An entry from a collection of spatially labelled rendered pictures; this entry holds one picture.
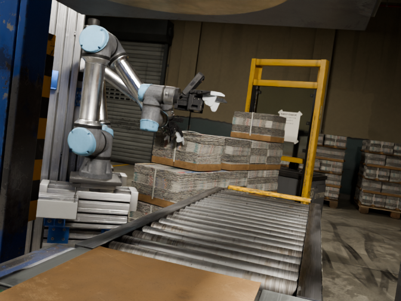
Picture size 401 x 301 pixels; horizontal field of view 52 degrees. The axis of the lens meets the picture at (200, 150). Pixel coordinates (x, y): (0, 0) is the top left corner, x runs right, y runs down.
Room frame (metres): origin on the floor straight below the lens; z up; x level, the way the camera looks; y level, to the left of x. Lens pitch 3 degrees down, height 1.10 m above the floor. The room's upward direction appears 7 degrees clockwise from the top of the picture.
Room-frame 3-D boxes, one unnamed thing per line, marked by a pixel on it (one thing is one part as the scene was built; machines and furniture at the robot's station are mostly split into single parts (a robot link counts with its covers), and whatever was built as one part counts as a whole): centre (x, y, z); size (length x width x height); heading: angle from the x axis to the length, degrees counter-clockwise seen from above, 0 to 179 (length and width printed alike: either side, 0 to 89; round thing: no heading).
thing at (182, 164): (2.70, -0.01, 0.86); 0.29 x 0.16 x 0.04; 146
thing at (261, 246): (1.18, -0.10, 0.77); 0.47 x 0.05 x 0.05; 74
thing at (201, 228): (1.24, -0.12, 0.77); 0.47 x 0.05 x 0.05; 74
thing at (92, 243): (1.57, 0.05, 0.74); 1.34 x 0.05 x 0.12; 164
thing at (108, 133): (1.88, 0.47, 0.98); 0.13 x 0.12 x 0.14; 171
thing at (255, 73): (4.12, -0.44, 0.97); 0.09 x 0.09 x 1.75; 56
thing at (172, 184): (2.98, -0.07, 0.42); 1.17 x 0.39 x 0.83; 146
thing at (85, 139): (1.75, 0.49, 1.19); 0.15 x 0.12 x 0.55; 171
